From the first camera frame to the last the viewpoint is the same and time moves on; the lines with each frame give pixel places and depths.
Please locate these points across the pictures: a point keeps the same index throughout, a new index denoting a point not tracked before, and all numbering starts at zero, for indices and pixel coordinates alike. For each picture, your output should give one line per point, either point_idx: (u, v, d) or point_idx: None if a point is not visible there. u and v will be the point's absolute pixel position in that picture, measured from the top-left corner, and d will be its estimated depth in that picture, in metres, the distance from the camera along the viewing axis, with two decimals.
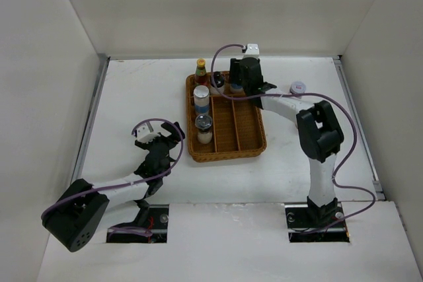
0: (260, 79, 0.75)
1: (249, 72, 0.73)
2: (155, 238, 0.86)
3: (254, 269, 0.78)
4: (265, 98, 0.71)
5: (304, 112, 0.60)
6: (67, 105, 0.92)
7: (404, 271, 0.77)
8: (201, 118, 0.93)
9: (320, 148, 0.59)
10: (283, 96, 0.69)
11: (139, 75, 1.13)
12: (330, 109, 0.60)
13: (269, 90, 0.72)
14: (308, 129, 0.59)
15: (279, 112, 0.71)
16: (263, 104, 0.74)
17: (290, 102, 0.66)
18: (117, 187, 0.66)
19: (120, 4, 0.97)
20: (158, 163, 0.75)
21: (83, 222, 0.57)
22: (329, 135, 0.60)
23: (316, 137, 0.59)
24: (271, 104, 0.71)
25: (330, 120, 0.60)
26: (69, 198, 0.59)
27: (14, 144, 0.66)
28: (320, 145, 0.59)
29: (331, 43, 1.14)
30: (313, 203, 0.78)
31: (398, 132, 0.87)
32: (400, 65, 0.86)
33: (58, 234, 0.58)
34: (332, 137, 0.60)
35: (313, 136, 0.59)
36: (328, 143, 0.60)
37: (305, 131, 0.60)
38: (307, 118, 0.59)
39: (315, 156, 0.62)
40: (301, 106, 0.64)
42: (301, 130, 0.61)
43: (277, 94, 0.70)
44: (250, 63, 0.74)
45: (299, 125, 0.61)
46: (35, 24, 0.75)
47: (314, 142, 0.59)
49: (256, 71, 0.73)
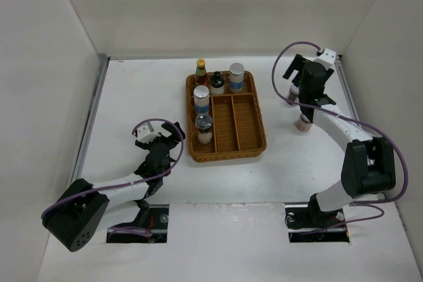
0: (319, 89, 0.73)
1: (312, 79, 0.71)
2: (155, 238, 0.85)
3: (254, 269, 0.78)
4: (319, 112, 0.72)
5: (357, 144, 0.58)
6: (67, 104, 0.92)
7: (404, 271, 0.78)
8: (201, 118, 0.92)
9: (362, 187, 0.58)
10: (340, 117, 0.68)
11: (139, 74, 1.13)
12: (390, 150, 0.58)
13: (326, 104, 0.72)
14: (356, 164, 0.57)
15: (329, 130, 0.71)
16: (314, 115, 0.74)
17: (346, 127, 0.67)
18: (117, 187, 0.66)
19: (120, 4, 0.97)
20: (159, 163, 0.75)
21: (84, 221, 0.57)
22: (377, 176, 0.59)
23: (363, 174, 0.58)
24: (324, 119, 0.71)
25: (385, 161, 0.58)
26: (69, 198, 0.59)
27: (14, 143, 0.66)
28: (362, 183, 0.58)
29: (330, 43, 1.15)
30: (316, 199, 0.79)
31: (398, 132, 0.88)
32: (400, 65, 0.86)
33: (59, 234, 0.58)
34: (380, 180, 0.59)
35: (359, 171, 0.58)
36: (372, 183, 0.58)
37: (351, 164, 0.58)
38: (359, 152, 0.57)
39: (350, 192, 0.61)
40: (357, 135, 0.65)
42: (347, 161, 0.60)
43: (335, 111, 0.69)
44: (314, 70, 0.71)
45: (347, 155, 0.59)
46: (34, 22, 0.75)
47: (358, 179, 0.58)
49: (319, 80, 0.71)
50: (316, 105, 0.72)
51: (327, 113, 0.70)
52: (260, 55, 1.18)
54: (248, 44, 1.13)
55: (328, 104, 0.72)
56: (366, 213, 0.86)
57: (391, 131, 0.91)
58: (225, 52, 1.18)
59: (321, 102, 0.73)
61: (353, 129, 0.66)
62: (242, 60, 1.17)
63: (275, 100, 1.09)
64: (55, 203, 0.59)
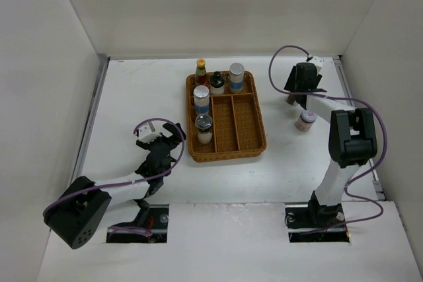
0: (312, 82, 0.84)
1: (304, 72, 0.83)
2: (155, 238, 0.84)
3: (254, 269, 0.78)
4: (310, 98, 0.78)
5: (340, 111, 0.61)
6: (67, 104, 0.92)
7: (404, 271, 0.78)
8: (201, 118, 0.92)
9: (344, 151, 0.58)
10: (328, 98, 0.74)
11: (139, 74, 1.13)
12: (371, 118, 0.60)
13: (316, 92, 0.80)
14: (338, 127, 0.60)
15: (319, 111, 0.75)
16: (307, 102, 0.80)
17: (332, 103, 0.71)
18: (117, 186, 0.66)
19: (120, 4, 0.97)
20: (159, 163, 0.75)
21: (85, 218, 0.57)
22: (359, 142, 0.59)
23: (345, 139, 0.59)
24: (314, 102, 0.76)
25: (367, 128, 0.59)
26: (71, 195, 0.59)
27: (14, 142, 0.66)
28: (344, 147, 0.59)
29: (330, 43, 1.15)
30: (316, 198, 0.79)
31: (397, 132, 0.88)
32: (400, 65, 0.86)
33: (60, 231, 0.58)
34: (362, 146, 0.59)
35: (341, 135, 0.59)
36: (355, 148, 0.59)
37: (334, 130, 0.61)
38: (340, 117, 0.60)
39: (336, 160, 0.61)
40: (341, 107, 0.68)
42: (332, 129, 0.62)
43: (323, 94, 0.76)
44: (305, 65, 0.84)
45: (332, 123, 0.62)
46: (34, 23, 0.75)
47: (341, 144, 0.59)
49: (310, 73, 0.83)
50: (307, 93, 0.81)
51: (316, 95, 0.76)
52: (260, 55, 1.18)
54: (248, 43, 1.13)
55: (318, 91, 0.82)
56: (365, 212, 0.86)
57: (391, 131, 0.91)
58: (225, 52, 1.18)
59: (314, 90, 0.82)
61: (339, 104, 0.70)
62: (242, 60, 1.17)
63: (275, 100, 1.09)
64: (57, 201, 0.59)
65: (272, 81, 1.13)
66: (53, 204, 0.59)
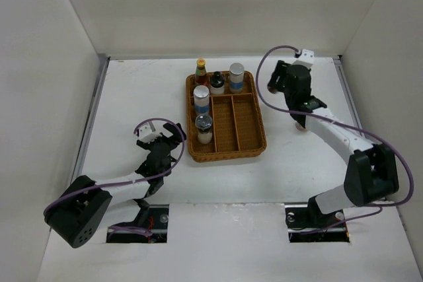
0: (306, 91, 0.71)
1: (297, 82, 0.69)
2: (155, 238, 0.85)
3: (254, 269, 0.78)
4: (312, 119, 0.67)
5: (361, 156, 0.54)
6: (67, 104, 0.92)
7: (404, 271, 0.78)
8: (201, 118, 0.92)
9: (369, 198, 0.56)
10: (335, 124, 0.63)
11: (139, 74, 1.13)
12: (392, 156, 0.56)
13: (316, 109, 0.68)
14: (361, 176, 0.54)
15: (324, 136, 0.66)
16: (307, 121, 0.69)
17: (344, 135, 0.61)
18: (118, 185, 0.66)
19: (120, 4, 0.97)
20: (160, 162, 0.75)
21: (86, 217, 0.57)
22: (381, 183, 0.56)
23: (368, 185, 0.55)
24: (318, 125, 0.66)
25: (388, 168, 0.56)
26: (73, 194, 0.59)
27: (14, 142, 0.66)
28: (369, 195, 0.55)
29: (330, 43, 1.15)
30: (314, 201, 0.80)
31: (398, 132, 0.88)
32: (400, 65, 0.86)
33: (61, 230, 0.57)
34: (384, 187, 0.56)
35: (364, 182, 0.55)
36: (378, 192, 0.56)
37: (355, 176, 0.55)
38: (363, 163, 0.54)
39: (355, 201, 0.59)
40: (356, 142, 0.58)
42: (351, 173, 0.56)
43: (329, 117, 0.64)
44: (297, 72, 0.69)
45: (351, 167, 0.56)
46: (34, 23, 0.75)
47: (364, 191, 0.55)
49: (305, 82, 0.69)
50: (307, 112, 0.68)
51: (320, 119, 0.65)
52: (260, 55, 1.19)
54: (248, 43, 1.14)
55: (318, 107, 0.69)
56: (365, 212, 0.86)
57: (391, 131, 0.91)
58: (225, 52, 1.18)
59: (312, 106, 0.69)
61: (351, 136, 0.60)
62: (242, 60, 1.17)
63: (275, 100, 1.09)
64: (58, 199, 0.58)
65: None
66: (54, 203, 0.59)
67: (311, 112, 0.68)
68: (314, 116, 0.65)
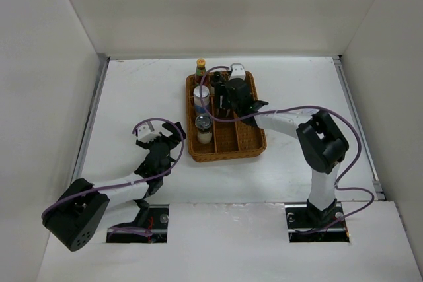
0: (248, 98, 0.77)
1: (237, 93, 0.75)
2: (155, 238, 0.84)
3: (254, 269, 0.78)
4: (259, 117, 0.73)
5: (304, 126, 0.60)
6: (67, 104, 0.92)
7: (404, 271, 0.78)
8: (201, 118, 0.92)
9: (327, 160, 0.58)
10: (278, 113, 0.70)
11: (139, 74, 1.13)
12: (330, 119, 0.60)
13: (261, 107, 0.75)
14: (311, 143, 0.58)
15: (277, 128, 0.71)
16: (257, 121, 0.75)
17: (288, 117, 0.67)
18: (116, 187, 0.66)
19: (120, 4, 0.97)
20: (159, 163, 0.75)
21: (84, 221, 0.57)
22: (335, 145, 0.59)
23: (321, 150, 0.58)
24: (266, 121, 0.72)
25: (331, 129, 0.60)
26: (70, 198, 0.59)
27: (14, 143, 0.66)
28: (326, 157, 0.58)
29: (330, 43, 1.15)
30: (313, 205, 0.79)
31: (398, 132, 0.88)
32: (400, 65, 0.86)
33: (58, 234, 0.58)
34: (336, 146, 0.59)
35: (318, 148, 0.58)
36: (334, 153, 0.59)
37: (308, 146, 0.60)
38: (307, 131, 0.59)
39: (322, 170, 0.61)
40: (299, 120, 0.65)
42: (304, 145, 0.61)
43: (271, 111, 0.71)
44: (236, 84, 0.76)
45: (302, 140, 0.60)
46: (35, 24, 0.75)
47: (319, 156, 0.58)
49: (243, 90, 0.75)
50: (254, 113, 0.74)
51: (266, 113, 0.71)
52: (260, 55, 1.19)
54: (248, 43, 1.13)
55: (262, 105, 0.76)
56: (365, 213, 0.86)
57: (392, 131, 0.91)
58: (226, 52, 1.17)
59: (257, 107, 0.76)
61: (294, 116, 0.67)
62: (242, 60, 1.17)
63: (275, 100, 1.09)
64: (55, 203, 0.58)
65: (272, 81, 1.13)
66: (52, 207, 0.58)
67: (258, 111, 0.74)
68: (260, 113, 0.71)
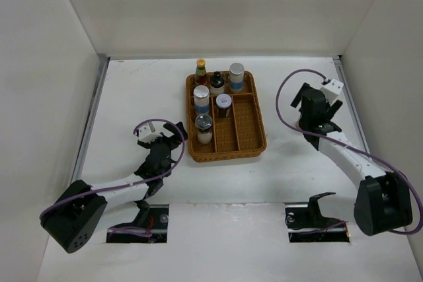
0: (320, 114, 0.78)
1: (312, 104, 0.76)
2: (155, 238, 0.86)
3: (254, 269, 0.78)
4: (324, 141, 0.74)
5: (371, 182, 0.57)
6: (67, 105, 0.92)
7: (403, 271, 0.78)
8: (201, 118, 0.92)
9: (378, 226, 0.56)
10: (348, 149, 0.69)
11: (139, 74, 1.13)
12: (403, 186, 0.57)
13: (331, 132, 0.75)
14: (371, 203, 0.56)
15: (338, 160, 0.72)
16: (321, 143, 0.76)
17: (356, 160, 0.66)
18: (115, 189, 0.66)
19: (120, 4, 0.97)
20: (159, 164, 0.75)
21: (81, 224, 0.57)
22: (394, 213, 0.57)
23: (377, 214, 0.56)
24: (330, 148, 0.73)
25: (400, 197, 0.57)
26: (68, 199, 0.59)
27: (14, 143, 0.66)
28: (377, 223, 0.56)
29: (330, 43, 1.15)
30: (314, 201, 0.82)
31: (398, 133, 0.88)
32: (400, 66, 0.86)
33: (55, 235, 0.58)
34: (394, 216, 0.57)
35: (375, 211, 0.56)
36: (388, 220, 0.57)
37: (365, 203, 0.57)
38: (373, 191, 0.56)
39: (367, 232, 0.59)
40: (367, 169, 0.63)
42: (361, 198, 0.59)
43: (344, 142, 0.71)
44: (313, 96, 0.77)
45: (362, 193, 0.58)
46: (34, 24, 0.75)
47: (373, 219, 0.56)
49: (318, 104, 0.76)
50: (320, 134, 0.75)
51: (334, 142, 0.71)
52: (260, 55, 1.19)
54: (248, 43, 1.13)
55: (333, 130, 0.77)
56: None
57: (392, 131, 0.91)
58: (226, 52, 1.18)
59: (326, 129, 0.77)
61: (364, 162, 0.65)
62: (242, 60, 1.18)
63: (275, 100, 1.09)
64: (53, 204, 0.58)
65: (272, 81, 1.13)
66: (50, 207, 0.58)
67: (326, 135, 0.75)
68: (329, 139, 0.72)
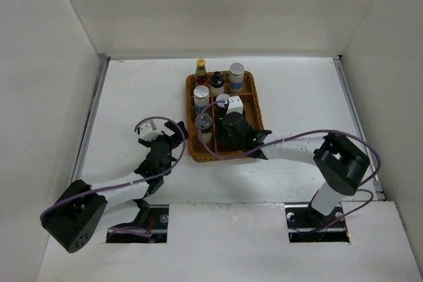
0: (248, 130, 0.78)
1: (237, 127, 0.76)
2: (155, 238, 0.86)
3: (254, 269, 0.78)
4: (266, 148, 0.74)
5: (321, 153, 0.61)
6: (66, 104, 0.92)
7: (404, 271, 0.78)
8: (201, 117, 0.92)
9: (351, 180, 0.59)
10: (286, 140, 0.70)
11: (139, 74, 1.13)
12: (343, 138, 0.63)
13: (266, 139, 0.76)
14: (334, 168, 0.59)
15: (286, 156, 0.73)
16: (265, 152, 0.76)
17: (299, 144, 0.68)
18: (115, 189, 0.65)
19: (119, 4, 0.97)
20: (159, 162, 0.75)
21: (82, 223, 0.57)
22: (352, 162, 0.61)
23: (345, 172, 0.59)
24: (273, 150, 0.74)
25: (347, 146, 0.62)
26: (68, 200, 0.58)
27: (14, 143, 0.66)
28: (350, 179, 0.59)
29: (331, 43, 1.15)
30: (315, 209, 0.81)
31: (398, 132, 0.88)
32: (399, 66, 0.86)
33: (57, 236, 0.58)
34: (356, 164, 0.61)
35: (341, 171, 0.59)
36: (355, 172, 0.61)
37: (328, 172, 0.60)
38: (326, 158, 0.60)
39: (349, 193, 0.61)
40: (311, 146, 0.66)
42: (324, 172, 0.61)
43: (278, 139, 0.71)
44: (232, 119, 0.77)
45: (322, 168, 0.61)
46: (34, 24, 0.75)
47: (345, 179, 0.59)
49: (241, 123, 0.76)
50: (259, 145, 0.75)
51: (273, 144, 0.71)
52: (260, 55, 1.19)
54: (248, 43, 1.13)
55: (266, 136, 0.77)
56: (365, 215, 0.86)
57: (392, 131, 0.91)
58: (226, 52, 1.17)
59: (261, 139, 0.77)
61: (304, 142, 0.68)
62: (242, 60, 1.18)
63: (275, 100, 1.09)
64: (53, 205, 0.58)
65: (272, 81, 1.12)
66: (51, 208, 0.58)
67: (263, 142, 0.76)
68: (267, 144, 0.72)
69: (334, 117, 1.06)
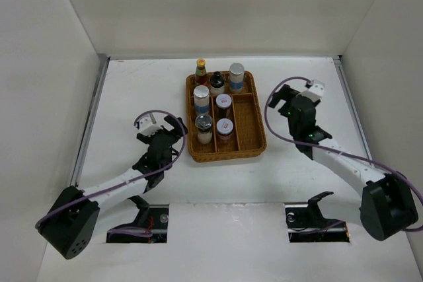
0: (310, 124, 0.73)
1: (303, 115, 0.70)
2: (155, 238, 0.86)
3: (254, 269, 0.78)
4: (317, 149, 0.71)
5: (373, 187, 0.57)
6: (67, 104, 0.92)
7: (404, 271, 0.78)
8: (201, 118, 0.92)
9: (386, 228, 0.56)
10: (343, 155, 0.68)
11: (139, 74, 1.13)
12: (403, 186, 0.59)
13: (322, 140, 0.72)
14: (378, 206, 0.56)
15: (335, 168, 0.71)
16: (314, 152, 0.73)
17: (353, 166, 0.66)
18: (109, 191, 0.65)
19: (119, 4, 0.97)
20: (160, 155, 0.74)
21: (76, 232, 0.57)
22: (398, 213, 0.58)
23: (386, 216, 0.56)
24: (324, 157, 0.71)
25: (404, 197, 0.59)
26: (61, 208, 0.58)
27: (14, 143, 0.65)
28: (386, 225, 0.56)
29: (330, 43, 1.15)
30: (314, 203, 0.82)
31: (398, 131, 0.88)
32: (400, 66, 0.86)
33: (53, 243, 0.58)
34: (402, 216, 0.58)
35: (383, 213, 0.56)
36: (397, 220, 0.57)
37: (370, 206, 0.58)
38: (375, 193, 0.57)
39: (379, 236, 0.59)
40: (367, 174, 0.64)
42: (365, 203, 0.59)
43: (336, 149, 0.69)
44: (304, 105, 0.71)
45: (366, 199, 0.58)
46: (34, 24, 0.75)
47: (383, 223, 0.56)
49: (310, 115, 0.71)
50: (313, 143, 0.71)
51: (328, 150, 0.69)
52: (260, 55, 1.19)
54: (248, 43, 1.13)
55: (324, 138, 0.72)
56: None
57: (392, 131, 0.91)
58: (226, 52, 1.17)
59: (317, 138, 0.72)
61: (361, 166, 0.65)
62: (242, 59, 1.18)
63: None
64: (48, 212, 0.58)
65: (272, 81, 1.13)
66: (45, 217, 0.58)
67: (318, 143, 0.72)
68: (322, 148, 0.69)
69: (333, 117, 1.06)
